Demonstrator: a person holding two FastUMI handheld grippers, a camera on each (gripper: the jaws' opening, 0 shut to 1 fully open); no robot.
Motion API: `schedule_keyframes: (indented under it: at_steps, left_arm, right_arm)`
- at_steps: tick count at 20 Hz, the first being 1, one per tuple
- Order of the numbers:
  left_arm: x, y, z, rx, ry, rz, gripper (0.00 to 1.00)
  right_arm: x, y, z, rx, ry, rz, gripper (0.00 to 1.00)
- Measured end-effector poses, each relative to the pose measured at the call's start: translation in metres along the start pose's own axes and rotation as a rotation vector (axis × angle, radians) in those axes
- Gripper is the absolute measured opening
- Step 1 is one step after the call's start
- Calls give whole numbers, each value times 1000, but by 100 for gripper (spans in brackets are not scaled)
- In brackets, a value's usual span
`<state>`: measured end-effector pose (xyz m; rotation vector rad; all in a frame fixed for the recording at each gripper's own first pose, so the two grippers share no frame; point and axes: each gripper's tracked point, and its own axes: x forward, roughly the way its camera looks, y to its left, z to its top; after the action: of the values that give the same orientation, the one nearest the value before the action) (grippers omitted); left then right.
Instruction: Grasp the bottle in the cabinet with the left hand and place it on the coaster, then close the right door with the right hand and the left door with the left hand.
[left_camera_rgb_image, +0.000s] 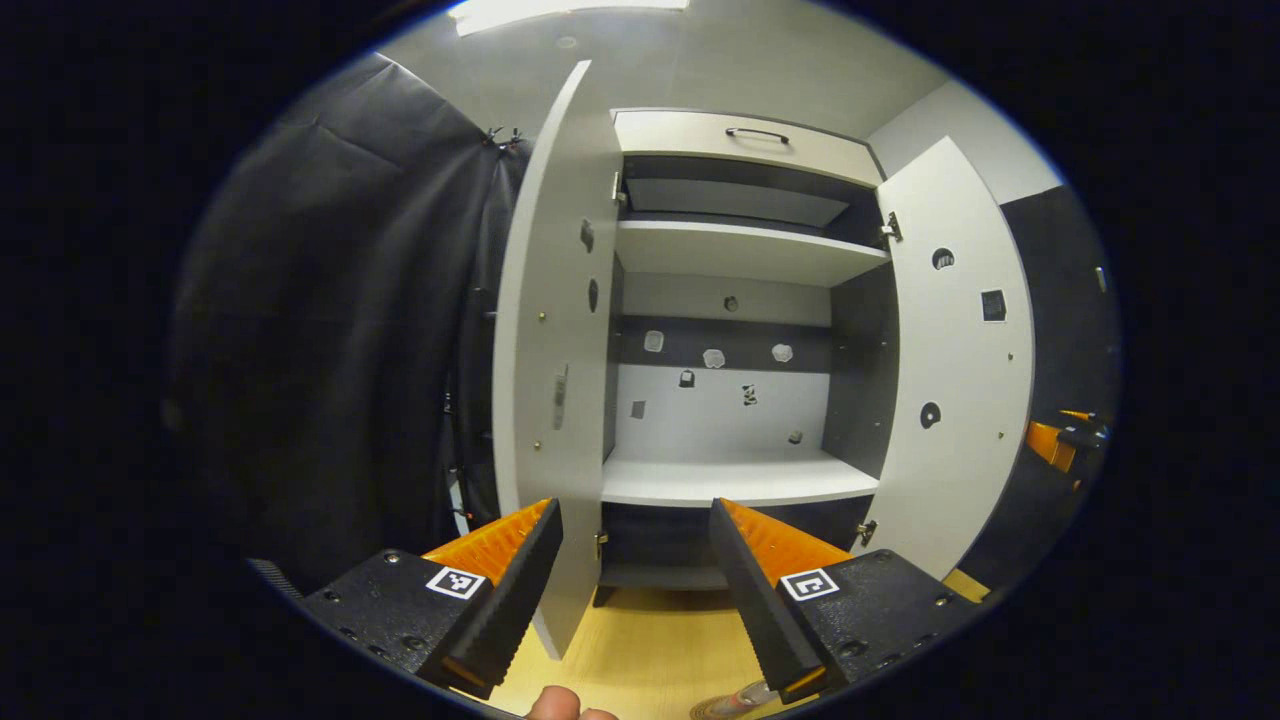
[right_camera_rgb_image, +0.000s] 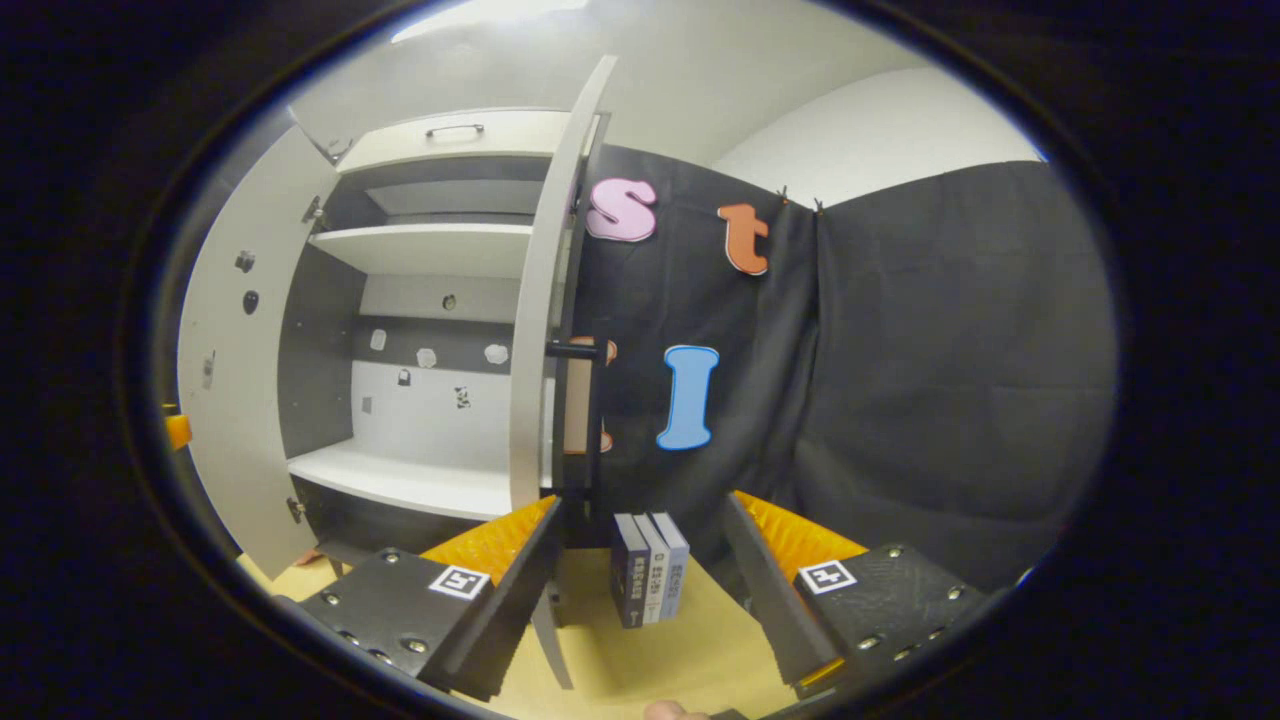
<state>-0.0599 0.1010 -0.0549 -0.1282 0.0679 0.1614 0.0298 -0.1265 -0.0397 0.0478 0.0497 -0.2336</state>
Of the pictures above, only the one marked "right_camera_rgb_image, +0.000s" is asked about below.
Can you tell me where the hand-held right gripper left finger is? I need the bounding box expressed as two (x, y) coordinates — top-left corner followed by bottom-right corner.
(272, 495), (566, 703)

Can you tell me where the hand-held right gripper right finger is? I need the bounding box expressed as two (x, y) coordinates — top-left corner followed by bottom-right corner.
(722, 490), (1006, 701)

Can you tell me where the white cabinet door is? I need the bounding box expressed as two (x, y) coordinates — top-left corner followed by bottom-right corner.
(508, 55), (619, 691)
(177, 125), (341, 583)

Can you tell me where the grey white cabinet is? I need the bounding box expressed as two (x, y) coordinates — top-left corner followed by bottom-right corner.
(280, 108), (611, 576)

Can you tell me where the white cabinet shelf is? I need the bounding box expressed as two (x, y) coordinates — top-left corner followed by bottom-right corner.
(288, 440), (516, 521)
(310, 222), (536, 279)

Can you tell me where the white cabinet drawer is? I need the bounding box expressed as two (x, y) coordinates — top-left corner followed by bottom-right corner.
(335, 108), (576, 176)

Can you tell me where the white box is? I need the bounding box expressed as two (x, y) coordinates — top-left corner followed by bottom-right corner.
(634, 514), (669, 625)

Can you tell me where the navy blue box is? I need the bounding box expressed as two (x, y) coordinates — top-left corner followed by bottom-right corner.
(612, 514), (651, 629)

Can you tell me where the black backdrop cloth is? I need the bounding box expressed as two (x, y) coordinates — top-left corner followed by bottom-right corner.
(560, 145), (1119, 601)

